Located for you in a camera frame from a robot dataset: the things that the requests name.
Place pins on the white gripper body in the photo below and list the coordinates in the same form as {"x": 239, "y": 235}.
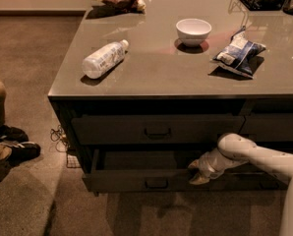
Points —
{"x": 207, "y": 168}

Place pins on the dark drawer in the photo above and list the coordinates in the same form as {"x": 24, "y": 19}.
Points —
{"x": 167, "y": 171}
{"x": 154, "y": 129}
{"x": 269, "y": 127}

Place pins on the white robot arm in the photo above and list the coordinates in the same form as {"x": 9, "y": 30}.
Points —
{"x": 233, "y": 150}

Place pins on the dark cabinet counter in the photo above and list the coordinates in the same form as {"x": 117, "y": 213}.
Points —
{"x": 162, "y": 76}

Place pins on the blue white snack bag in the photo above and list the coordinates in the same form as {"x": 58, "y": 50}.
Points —
{"x": 236, "y": 55}

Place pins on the white ceramic bowl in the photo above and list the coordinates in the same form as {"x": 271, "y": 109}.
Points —
{"x": 193, "y": 32}

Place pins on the white plastic bottle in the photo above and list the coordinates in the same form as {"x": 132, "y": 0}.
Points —
{"x": 104, "y": 59}

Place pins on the black sneaker near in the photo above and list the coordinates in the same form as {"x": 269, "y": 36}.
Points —
{"x": 23, "y": 151}

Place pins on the black sneaker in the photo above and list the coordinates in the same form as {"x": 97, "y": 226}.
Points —
{"x": 12, "y": 134}
{"x": 23, "y": 151}

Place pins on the black sneaker far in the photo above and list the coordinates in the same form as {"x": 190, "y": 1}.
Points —
{"x": 12, "y": 134}

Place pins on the small wire rack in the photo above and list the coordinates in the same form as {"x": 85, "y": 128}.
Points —
{"x": 72, "y": 160}

